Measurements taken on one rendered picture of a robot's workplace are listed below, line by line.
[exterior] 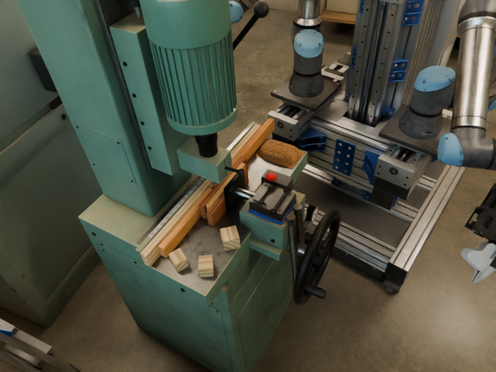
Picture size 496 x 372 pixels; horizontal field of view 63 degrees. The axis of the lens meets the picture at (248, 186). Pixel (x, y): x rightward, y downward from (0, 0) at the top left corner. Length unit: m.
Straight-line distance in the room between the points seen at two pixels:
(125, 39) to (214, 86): 0.22
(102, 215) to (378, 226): 1.29
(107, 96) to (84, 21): 0.18
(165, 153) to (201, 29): 0.40
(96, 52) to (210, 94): 0.27
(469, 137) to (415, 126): 0.54
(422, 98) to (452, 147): 0.51
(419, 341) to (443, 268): 0.43
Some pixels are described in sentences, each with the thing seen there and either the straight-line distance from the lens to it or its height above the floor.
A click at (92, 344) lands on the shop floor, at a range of 2.11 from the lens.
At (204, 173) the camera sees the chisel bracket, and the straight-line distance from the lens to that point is 1.12.
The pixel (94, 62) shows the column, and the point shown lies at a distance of 1.02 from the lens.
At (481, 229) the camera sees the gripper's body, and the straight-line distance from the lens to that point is 0.96.
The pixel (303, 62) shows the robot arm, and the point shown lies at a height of 0.97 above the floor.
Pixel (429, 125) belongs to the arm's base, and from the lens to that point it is 1.61.
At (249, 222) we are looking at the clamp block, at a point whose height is 0.93.
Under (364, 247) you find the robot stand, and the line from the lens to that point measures 1.96.
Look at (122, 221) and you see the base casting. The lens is 1.36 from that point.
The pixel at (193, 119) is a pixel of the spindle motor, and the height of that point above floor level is 1.24.
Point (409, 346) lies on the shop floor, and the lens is 2.03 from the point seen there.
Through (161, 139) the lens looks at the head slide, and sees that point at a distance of 1.08.
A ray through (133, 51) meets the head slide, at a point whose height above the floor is 1.37.
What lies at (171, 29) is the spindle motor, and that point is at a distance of 0.83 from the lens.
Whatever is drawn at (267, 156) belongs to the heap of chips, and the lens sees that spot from 1.32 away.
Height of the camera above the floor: 1.79
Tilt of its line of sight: 46 degrees down
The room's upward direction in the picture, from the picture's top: 4 degrees counter-clockwise
